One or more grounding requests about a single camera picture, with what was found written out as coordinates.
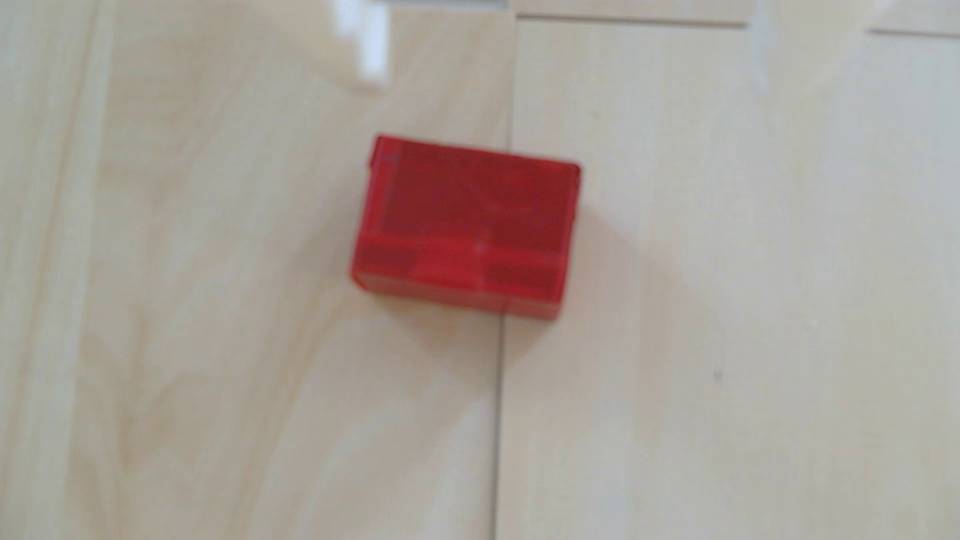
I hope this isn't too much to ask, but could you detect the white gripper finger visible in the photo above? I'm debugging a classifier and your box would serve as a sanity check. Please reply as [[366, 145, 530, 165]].
[[322, 0, 395, 93], [746, 0, 894, 100]]

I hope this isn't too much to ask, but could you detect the red rectangular block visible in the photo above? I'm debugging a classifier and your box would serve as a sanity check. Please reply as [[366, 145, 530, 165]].
[[349, 133, 583, 322]]

